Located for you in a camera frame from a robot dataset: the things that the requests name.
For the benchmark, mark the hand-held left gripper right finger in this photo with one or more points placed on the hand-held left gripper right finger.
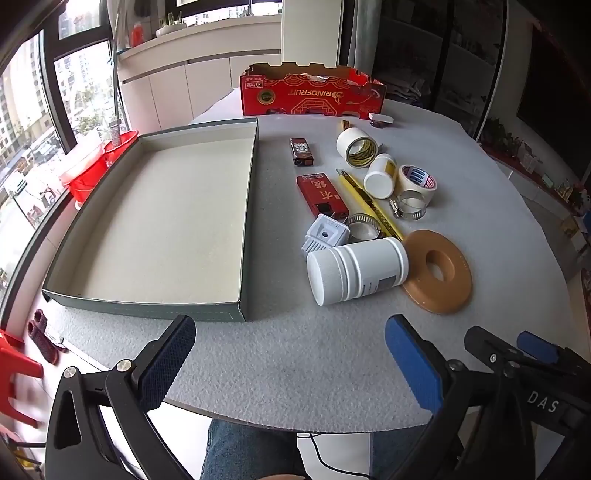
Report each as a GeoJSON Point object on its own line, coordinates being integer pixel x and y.
{"type": "Point", "coordinates": [413, 364]}

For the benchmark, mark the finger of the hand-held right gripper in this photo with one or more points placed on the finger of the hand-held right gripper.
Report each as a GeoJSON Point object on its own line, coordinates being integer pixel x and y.
{"type": "Point", "coordinates": [535, 346]}
{"type": "Point", "coordinates": [496, 350]}

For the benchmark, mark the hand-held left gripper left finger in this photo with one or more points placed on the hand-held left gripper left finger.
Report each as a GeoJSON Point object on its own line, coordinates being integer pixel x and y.
{"type": "Point", "coordinates": [171, 364]}

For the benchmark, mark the large white plastic jar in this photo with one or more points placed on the large white plastic jar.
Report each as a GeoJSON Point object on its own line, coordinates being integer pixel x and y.
{"type": "Point", "coordinates": [355, 272]}

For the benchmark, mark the grey shallow tray box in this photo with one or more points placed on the grey shallow tray box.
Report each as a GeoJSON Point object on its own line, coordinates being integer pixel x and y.
{"type": "Point", "coordinates": [161, 207]}

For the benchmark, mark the white power adapter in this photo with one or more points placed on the white power adapter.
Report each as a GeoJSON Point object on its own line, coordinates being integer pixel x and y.
{"type": "Point", "coordinates": [323, 235]}

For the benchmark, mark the long yellow utility knife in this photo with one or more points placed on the long yellow utility knife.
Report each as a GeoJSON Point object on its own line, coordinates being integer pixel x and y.
{"type": "Point", "coordinates": [369, 203]}

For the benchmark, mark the small white bottle yellow label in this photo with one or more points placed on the small white bottle yellow label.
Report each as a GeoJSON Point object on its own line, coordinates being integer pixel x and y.
{"type": "Point", "coordinates": [378, 182]}

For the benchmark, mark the tape roll with blue-red print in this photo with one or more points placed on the tape roll with blue-red print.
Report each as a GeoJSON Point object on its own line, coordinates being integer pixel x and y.
{"type": "Point", "coordinates": [403, 177]}

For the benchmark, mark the red box with gold print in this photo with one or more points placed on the red box with gold print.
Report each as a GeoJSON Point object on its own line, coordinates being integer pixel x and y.
{"type": "Point", "coordinates": [321, 194]}

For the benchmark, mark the white tape roll yellow core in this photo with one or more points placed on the white tape roll yellow core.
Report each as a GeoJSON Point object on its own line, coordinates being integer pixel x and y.
{"type": "Point", "coordinates": [346, 138]}

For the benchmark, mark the small dark red box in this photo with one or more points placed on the small dark red box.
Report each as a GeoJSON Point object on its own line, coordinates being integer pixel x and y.
{"type": "Point", "coordinates": [301, 152]}

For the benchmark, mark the person's right leg in jeans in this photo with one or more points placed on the person's right leg in jeans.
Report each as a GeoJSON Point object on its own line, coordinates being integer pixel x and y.
{"type": "Point", "coordinates": [401, 454]}

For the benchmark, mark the person's leg in jeans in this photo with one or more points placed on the person's leg in jeans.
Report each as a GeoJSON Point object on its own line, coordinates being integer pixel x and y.
{"type": "Point", "coordinates": [249, 452]}
{"type": "Point", "coordinates": [401, 454]}

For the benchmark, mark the person's left leg in jeans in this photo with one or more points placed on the person's left leg in jeans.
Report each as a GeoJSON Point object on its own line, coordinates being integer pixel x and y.
{"type": "Point", "coordinates": [249, 452]}

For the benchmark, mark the dark red slipper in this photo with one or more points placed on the dark red slipper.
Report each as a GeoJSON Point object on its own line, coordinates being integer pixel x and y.
{"type": "Point", "coordinates": [40, 319]}
{"type": "Point", "coordinates": [44, 346]}

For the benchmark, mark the red plastic stool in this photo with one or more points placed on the red plastic stool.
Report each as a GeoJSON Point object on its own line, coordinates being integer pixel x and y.
{"type": "Point", "coordinates": [18, 369]}

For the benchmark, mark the red basin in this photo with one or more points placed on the red basin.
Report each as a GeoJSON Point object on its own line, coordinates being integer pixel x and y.
{"type": "Point", "coordinates": [85, 175]}

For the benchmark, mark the green potted plants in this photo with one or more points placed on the green potted plants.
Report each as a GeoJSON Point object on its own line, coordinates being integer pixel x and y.
{"type": "Point", "coordinates": [498, 136]}

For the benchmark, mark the red bucket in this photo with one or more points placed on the red bucket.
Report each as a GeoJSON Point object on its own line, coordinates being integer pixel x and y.
{"type": "Point", "coordinates": [121, 147]}

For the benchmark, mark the dark red lighter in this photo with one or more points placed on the dark red lighter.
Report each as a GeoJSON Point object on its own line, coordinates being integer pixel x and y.
{"type": "Point", "coordinates": [378, 125]}

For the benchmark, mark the white eraser block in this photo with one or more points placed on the white eraser block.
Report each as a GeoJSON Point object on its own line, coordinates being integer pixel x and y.
{"type": "Point", "coordinates": [382, 118]}

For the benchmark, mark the metal mop pole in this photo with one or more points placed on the metal mop pole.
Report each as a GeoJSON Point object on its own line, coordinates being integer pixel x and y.
{"type": "Point", "coordinates": [116, 92]}

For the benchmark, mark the pile of folded clothes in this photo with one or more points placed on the pile of folded clothes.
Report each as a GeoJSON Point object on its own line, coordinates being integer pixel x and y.
{"type": "Point", "coordinates": [411, 85]}

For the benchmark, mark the white cabinet counter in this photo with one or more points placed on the white cabinet counter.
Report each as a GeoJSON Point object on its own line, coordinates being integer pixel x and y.
{"type": "Point", "coordinates": [184, 83]}

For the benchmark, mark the red cardboard fruit box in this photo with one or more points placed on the red cardboard fruit box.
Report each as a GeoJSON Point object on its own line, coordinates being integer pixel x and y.
{"type": "Point", "coordinates": [314, 97]}

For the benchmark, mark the red bottle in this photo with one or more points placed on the red bottle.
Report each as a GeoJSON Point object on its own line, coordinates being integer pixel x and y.
{"type": "Point", "coordinates": [136, 33]}

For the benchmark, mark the white plant pot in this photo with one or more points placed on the white plant pot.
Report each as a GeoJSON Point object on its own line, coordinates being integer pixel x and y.
{"type": "Point", "coordinates": [171, 26]}

